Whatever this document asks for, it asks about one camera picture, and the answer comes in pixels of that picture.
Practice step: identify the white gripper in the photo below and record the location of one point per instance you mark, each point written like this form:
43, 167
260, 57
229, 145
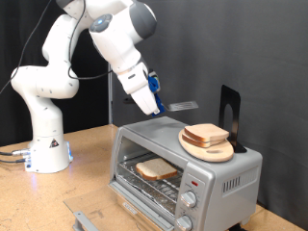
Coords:
144, 99

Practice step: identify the black spatula with blue block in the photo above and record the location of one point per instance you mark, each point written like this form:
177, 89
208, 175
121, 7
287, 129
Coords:
181, 106

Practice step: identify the white bread slice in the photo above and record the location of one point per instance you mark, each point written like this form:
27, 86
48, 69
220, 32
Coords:
199, 143
207, 131
155, 168

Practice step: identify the silver oven knob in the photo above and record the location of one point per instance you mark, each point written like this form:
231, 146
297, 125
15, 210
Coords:
188, 199
184, 223

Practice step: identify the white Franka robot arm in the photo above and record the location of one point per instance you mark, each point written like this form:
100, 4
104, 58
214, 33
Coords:
45, 83

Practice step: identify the wooden crate under oven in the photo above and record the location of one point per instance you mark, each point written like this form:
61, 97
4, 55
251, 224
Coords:
138, 215

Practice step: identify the silver toaster oven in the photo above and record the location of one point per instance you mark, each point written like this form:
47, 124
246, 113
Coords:
231, 199

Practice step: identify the vertical metal pole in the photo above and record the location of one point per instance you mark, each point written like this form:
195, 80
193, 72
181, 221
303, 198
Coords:
110, 96

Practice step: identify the black curtain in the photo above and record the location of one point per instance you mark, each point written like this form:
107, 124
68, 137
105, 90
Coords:
93, 106

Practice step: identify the grey backdrop cloth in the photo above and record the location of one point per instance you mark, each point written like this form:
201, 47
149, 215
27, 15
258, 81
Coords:
208, 48

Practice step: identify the oval wooden cutting board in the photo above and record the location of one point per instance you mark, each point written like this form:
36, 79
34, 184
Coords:
211, 155

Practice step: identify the black metal bookend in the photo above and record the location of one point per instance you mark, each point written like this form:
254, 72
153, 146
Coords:
236, 106

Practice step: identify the aluminium foil sheet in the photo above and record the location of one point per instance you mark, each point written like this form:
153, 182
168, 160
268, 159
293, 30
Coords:
157, 200

